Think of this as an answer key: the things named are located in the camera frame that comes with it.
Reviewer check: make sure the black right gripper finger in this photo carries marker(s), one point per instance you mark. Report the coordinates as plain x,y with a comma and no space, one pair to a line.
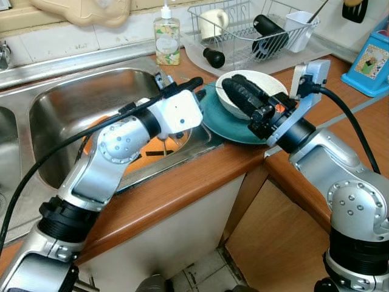
240,97
258,92

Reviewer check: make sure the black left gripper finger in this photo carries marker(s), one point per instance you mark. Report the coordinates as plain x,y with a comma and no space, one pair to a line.
191,84

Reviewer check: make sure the white ceramic bowl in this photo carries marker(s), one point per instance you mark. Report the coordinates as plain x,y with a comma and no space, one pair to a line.
273,80

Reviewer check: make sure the teal round plate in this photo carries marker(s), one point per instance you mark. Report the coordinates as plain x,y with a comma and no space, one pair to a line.
213,121

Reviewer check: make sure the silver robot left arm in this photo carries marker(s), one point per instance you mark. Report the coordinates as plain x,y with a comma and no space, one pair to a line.
103,164

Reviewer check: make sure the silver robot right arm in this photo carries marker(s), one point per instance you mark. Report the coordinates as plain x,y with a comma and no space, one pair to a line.
352,201

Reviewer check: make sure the grey drying mat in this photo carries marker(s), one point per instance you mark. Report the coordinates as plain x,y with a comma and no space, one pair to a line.
243,69

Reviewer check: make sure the clear dish soap pump bottle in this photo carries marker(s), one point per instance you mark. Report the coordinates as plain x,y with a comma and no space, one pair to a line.
167,42

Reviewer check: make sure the orange plastic cutting board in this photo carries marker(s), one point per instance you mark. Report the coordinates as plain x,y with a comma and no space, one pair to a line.
182,143

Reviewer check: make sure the black bottle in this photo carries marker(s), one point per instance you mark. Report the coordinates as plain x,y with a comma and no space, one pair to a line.
270,33

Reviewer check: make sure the cream ceramic mug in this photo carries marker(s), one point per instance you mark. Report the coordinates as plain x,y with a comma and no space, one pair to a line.
213,24

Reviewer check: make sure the white plastic utensil cup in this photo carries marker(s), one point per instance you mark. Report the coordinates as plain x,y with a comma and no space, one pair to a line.
301,33

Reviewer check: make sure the stainless steel double sink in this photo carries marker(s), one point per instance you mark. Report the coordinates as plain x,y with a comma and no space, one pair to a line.
73,91

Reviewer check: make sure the blue plastic utensil box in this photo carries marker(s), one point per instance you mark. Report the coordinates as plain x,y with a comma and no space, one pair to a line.
364,67

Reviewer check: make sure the beige cloth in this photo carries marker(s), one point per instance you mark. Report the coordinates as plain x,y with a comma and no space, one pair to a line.
85,12

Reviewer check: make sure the white cabinet front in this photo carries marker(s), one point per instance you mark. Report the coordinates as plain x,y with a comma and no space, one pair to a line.
176,237

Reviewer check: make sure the chrome sink faucet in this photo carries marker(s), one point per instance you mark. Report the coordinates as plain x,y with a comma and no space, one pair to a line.
5,58

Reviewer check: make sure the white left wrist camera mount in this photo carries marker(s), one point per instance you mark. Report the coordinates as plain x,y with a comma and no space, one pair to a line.
182,112

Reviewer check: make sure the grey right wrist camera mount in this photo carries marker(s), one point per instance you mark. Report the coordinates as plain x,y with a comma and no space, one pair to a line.
310,79

